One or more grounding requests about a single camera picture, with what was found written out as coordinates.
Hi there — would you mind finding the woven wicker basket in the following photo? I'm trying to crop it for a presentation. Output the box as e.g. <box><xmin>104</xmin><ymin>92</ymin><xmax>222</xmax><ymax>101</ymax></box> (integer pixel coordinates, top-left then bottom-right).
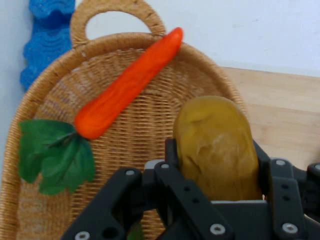
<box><xmin>0</xmin><ymin>0</ymin><xmax>250</xmax><ymax>240</ymax></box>

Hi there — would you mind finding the dark blue foam block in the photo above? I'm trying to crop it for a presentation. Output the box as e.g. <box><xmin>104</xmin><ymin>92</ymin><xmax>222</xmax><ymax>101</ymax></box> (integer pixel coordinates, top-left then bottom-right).
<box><xmin>19</xmin><ymin>0</ymin><xmax>76</xmax><ymax>91</ymax></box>

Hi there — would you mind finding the wooden cutting board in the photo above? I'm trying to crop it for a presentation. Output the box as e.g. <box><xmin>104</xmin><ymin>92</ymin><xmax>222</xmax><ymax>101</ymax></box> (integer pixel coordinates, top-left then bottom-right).
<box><xmin>219</xmin><ymin>66</ymin><xmax>320</xmax><ymax>173</ymax></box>

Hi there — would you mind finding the orange toy carrot with leaves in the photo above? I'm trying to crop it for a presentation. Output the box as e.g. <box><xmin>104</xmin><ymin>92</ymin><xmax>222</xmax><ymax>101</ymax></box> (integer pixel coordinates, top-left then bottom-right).
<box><xmin>17</xmin><ymin>26</ymin><xmax>184</xmax><ymax>196</ymax></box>

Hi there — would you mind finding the green toy bell pepper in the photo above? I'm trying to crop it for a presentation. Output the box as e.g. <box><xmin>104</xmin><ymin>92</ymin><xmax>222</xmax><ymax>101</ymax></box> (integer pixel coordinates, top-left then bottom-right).
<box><xmin>126</xmin><ymin>221</ymin><xmax>145</xmax><ymax>240</ymax></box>

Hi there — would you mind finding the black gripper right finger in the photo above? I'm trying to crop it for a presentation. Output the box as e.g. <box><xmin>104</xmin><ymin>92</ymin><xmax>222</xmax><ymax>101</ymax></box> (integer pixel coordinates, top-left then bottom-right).
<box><xmin>251</xmin><ymin>139</ymin><xmax>320</xmax><ymax>240</ymax></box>

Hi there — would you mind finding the brown toy potato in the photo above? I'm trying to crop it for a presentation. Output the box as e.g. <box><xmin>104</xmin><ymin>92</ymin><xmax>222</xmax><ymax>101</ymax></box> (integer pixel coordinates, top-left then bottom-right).
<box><xmin>173</xmin><ymin>95</ymin><xmax>263</xmax><ymax>202</ymax></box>

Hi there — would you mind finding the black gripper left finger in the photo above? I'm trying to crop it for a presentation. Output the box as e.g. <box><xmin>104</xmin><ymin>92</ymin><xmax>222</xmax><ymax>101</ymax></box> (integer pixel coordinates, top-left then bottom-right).
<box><xmin>60</xmin><ymin>138</ymin><xmax>235</xmax><ymax>240</ymax></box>

